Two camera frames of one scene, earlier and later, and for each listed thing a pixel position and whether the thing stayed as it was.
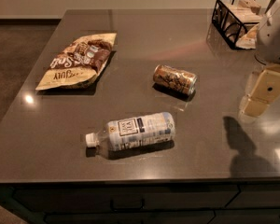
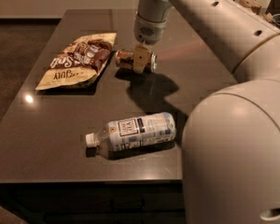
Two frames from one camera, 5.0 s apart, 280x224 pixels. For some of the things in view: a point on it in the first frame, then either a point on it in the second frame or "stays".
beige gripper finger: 271,86 → 147,32
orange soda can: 181,81 → 125,58
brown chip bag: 80,63 stays
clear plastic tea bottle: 133,133 stays
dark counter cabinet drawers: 155,203 stays
